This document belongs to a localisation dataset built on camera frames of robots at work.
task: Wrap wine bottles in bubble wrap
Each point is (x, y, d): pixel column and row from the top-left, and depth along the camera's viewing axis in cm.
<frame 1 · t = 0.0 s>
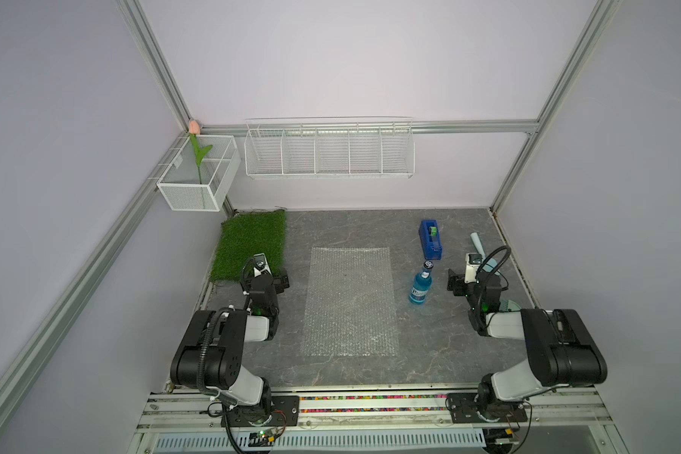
left hand: (266, 269, 92), fingers open
right hand: (463, 267, 94), fingers open
blue glass bottle: (422, 283, 85), point 14 cm above the table
clear bubble wrap sheet: (350, 304, 96), on the table
blue tape dispenser: (429, 233, 107), point 7 cm above the table

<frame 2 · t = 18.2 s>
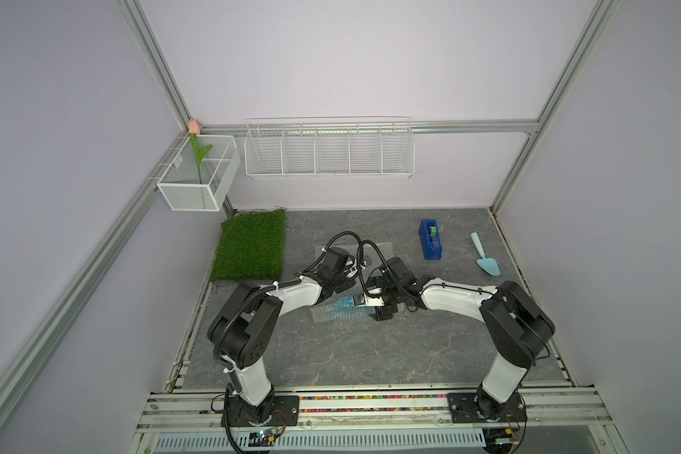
left hand: (345, 267, 95), fingers open
right hand: (369, 291, 93), fingers open
blue glass bottle: (346, 303, 86), point 9 cm above the table
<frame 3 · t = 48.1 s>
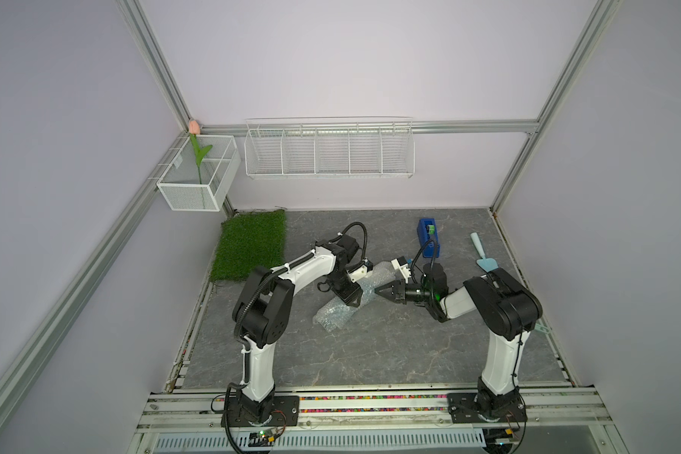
left hand: (351, 299, 89), fingers open
right hand: (374, 290, 89), fingers closed
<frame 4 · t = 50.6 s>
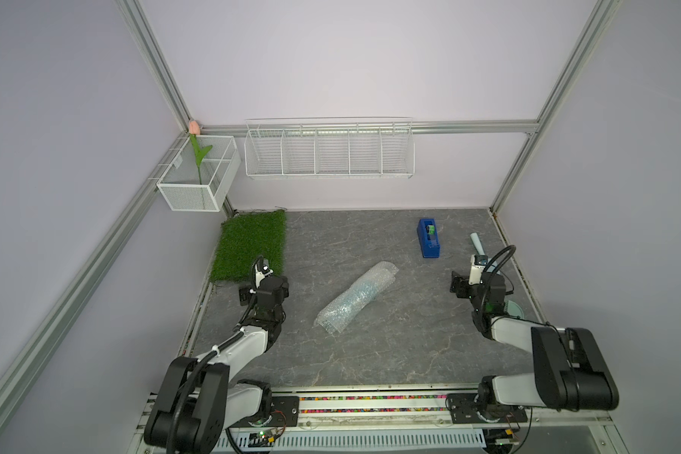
left hand: (261, 280, 87), fingers open
right hand: (467, 270, 93), fingers open
